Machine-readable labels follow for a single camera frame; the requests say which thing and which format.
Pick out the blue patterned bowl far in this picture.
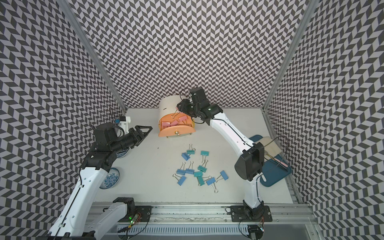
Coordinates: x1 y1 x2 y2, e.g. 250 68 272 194
117 149 129 158

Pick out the pink binder clip bottom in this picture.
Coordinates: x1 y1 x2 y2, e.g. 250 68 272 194
179 116 188 122

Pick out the blue binder clip bottom left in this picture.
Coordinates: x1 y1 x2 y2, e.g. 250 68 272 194
173 174 187 186

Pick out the beige cloth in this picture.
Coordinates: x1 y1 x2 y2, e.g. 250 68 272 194
258 137 283 159

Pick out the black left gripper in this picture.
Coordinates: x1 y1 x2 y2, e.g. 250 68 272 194
110 125 153 154

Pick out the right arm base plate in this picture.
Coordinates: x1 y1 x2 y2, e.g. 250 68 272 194
229 205 273 223

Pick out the pink binder clip top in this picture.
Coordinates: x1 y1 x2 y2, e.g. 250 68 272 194
171 110 180 119

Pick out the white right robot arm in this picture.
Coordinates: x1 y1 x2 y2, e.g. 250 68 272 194
177 87 265 211

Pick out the white round drawer cabinet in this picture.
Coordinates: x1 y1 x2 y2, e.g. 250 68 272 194
159 95 182 118

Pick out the teal cutting board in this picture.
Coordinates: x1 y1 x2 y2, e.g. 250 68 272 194
250 135 292 187

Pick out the blue patterned bowl near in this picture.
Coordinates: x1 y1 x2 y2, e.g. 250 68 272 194
100 168 120 190

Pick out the green binder clip top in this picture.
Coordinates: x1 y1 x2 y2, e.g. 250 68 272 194
186 144 196 155

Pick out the blue binder clip upper left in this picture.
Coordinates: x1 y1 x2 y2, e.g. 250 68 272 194
182 153 190 161

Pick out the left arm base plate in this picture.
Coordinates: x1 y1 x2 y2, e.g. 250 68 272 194
118 206 153 223

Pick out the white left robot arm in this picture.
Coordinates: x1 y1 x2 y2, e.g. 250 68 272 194
41 123 153 240

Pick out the green binder clip upper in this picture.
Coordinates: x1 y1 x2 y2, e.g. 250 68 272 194
201 151 210 163

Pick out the blue patterned bowl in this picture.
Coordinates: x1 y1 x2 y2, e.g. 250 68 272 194
117 149 129 158
100 168 120 190

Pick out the blue binder clip right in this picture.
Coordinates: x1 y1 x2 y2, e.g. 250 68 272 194
216 171 229 182

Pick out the green binder clip middle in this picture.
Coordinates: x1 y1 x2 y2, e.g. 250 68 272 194
198 161 208 173

